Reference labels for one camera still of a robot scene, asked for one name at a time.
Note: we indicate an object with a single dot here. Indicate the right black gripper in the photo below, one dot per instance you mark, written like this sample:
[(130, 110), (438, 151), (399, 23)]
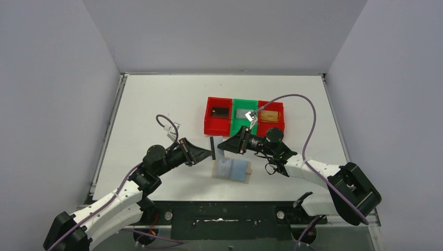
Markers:
[(236, 144)]

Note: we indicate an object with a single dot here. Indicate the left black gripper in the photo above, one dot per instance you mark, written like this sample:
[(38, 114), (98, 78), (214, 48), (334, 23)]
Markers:
[(186, 152)]

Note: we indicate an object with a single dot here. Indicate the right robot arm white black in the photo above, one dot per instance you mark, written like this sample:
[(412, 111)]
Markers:
[(350, 195)]

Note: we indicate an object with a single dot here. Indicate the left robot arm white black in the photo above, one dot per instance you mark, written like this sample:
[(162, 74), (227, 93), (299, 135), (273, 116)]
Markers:
[(88, 227)]

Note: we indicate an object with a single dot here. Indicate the silver credit card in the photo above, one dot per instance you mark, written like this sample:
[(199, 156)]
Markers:
[(245, 114)]

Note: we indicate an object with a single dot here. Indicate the black credit card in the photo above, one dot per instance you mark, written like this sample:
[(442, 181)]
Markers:
[(220, 112)]

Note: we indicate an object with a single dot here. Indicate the green plastic bin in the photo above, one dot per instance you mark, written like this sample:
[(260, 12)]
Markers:
[(241, 104)]

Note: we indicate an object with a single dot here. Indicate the left red plastic bin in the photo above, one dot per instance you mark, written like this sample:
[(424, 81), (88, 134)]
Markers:
[(217, 126)]

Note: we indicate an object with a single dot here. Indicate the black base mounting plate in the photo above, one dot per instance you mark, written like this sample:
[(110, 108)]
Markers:
[(226, 220)]

